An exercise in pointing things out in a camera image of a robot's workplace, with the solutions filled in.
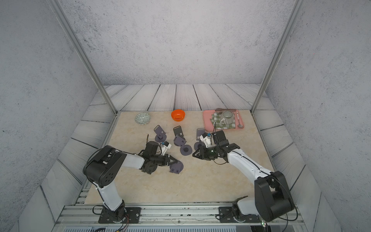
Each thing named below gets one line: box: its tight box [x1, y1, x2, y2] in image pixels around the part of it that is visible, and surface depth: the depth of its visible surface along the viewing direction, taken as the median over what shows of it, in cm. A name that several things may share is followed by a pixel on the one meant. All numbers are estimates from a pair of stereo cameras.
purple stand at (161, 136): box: [153, 124, 168, 143], surface depth 103 cm
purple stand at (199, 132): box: [193, 128, 206, 151], surface depth 102 cm
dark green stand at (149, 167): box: [141, 160, 158, 175], surface depth 83 cm
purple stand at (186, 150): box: [179, 144, 193, 156], surface depth 100 cm
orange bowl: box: [171, 109, 186, 122], surface depth 117 cm
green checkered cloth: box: [210, 111, 236, 130], surface depth 113 cm
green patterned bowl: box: [134, 112, 151, 126], surface depth 117 cm
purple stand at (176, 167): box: [169, 160, 184, 174], surface depth 90 cm
